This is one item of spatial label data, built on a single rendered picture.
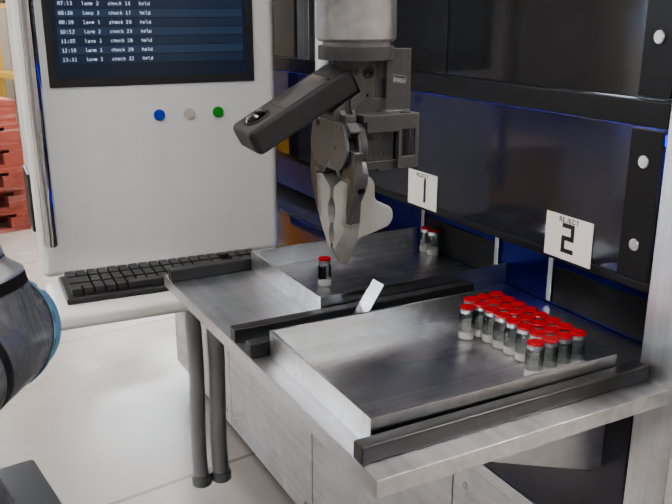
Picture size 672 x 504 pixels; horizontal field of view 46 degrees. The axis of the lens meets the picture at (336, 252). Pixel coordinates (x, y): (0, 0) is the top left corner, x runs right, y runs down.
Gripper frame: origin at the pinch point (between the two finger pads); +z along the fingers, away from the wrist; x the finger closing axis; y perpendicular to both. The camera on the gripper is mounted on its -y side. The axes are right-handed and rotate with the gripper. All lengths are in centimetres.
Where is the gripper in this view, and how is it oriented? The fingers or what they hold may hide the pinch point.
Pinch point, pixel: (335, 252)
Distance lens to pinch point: 79.4
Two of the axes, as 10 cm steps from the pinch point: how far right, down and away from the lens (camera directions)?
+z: 0.0, 9.6, 2.9
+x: -4.7, -2.6, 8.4
